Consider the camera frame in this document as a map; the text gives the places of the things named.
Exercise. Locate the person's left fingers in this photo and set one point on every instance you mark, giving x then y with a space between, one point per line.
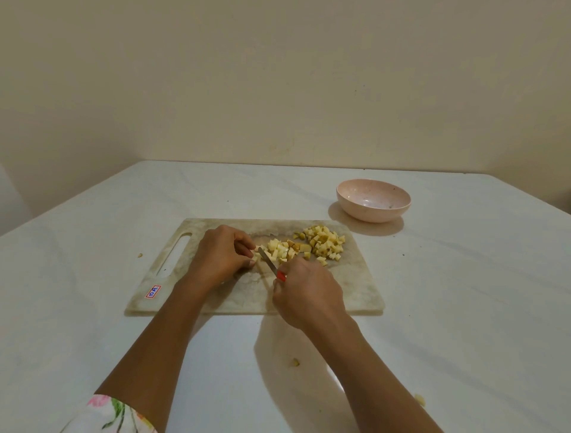
246 250

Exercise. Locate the pile of diced apple pieces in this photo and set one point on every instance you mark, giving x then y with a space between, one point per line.
281 250
324 243

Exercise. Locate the person's right forearm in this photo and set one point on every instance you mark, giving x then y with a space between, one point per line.
370 379

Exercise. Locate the marbled plastic cutting board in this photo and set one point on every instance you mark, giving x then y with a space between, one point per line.
312 285

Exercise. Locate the pale apple chunk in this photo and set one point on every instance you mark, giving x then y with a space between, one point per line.
254 258

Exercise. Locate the floral fabric sleeve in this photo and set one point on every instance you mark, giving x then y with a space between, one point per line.
105 417

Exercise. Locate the person's left hand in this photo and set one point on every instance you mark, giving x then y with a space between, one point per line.
216 256

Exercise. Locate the person's right hand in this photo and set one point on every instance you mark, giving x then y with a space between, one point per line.
308 294

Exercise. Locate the pink speckled bowl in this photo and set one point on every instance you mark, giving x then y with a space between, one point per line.
374 200

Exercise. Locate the person's left forearm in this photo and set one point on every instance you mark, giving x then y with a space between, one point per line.
156 352

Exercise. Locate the person's right fingers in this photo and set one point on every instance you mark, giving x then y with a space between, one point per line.
292 270

